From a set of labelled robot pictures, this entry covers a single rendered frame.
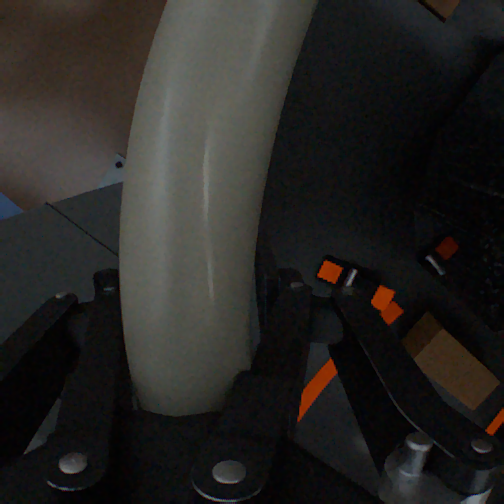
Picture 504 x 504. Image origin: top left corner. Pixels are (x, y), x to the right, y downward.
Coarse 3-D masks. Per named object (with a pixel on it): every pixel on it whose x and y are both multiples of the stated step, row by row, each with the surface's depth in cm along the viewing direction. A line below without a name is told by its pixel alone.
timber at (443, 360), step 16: (432, 320) 101; (416, 336) 103; (432, 336) 96; (448, 336) 95; (416, 352) 98; (432, 352) 97; (448, 352) 96; (464, 352) 96; (432, 368) 98; (448, 368) 98; (464, 368) 98; (480, 368) 97; (448, 384) 99; (464, 384) 99; (480, 384) 99; (496, 384) 99; (464, 400) 100; (480, 400) 100
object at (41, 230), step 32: (96, 192) 83; (0, 224) 49; (32, 224) 55; (64, 224) 62; (96, 224) 70; (0, 256) 44; (32, 256) 49; (64, 256) 55; (96, 256) 61; (0, 288) 40; (32, 288) 44; (64, 288) 49; (0, 320) 36; (32, 448) 28
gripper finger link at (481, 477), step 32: (352, 288) 15; (352, 320) 12; (384, 320) 12; (352, 352) 12; (384, 352) 10; (352, 384) 12; (384, 384) 9; (416, 384) 9; (384, 416) 9; (416, 416) 8; (448, 416) 8; (384, 448) 9; (448, 448) 7; (480, 448) 6; (448, 480) 6; (480, 480) 6
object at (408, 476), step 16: (416, 432) 7; (400, 448) 8; (416, 448) 7; (384, 464) 7; (400, 464) 7; (416, 464) 7; (384, 480) 7; (400, 480) 7; (416, 480) 7; (432, 480) 7; (384, 496) 7; (400, 496) 6; (416, 496) 6; (432, 496) 6; (448, 496) 6; (464, 496) 6; (480, 496) 6
